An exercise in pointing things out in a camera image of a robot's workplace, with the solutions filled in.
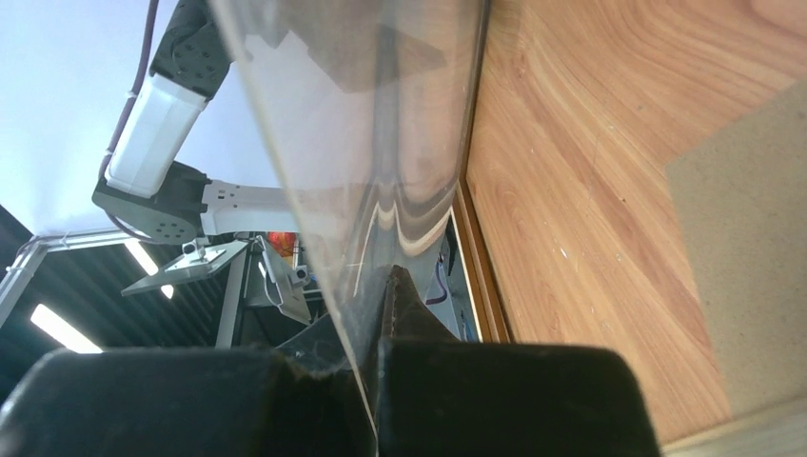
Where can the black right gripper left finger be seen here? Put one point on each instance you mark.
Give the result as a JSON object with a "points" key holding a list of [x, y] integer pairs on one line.
{"points": [[297, 399]]}

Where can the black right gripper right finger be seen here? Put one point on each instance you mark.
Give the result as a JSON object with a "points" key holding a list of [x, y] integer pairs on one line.
{"points": [[440, 396]]}

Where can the clear acrylic sheet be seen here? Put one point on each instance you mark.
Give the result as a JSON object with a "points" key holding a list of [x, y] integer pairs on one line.
{"points": [[364, 109]]}

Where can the brown cardboard backing board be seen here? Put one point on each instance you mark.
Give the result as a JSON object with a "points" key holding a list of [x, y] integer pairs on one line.
{"points": [[740, 196]]}

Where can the light wooden picture frame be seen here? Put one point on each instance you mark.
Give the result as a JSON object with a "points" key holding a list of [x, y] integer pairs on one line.
{"points": [[484, 291]]}

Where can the overhead camera mount plate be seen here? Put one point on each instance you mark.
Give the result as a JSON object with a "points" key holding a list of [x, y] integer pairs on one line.
{"points": [[196, 263]]}

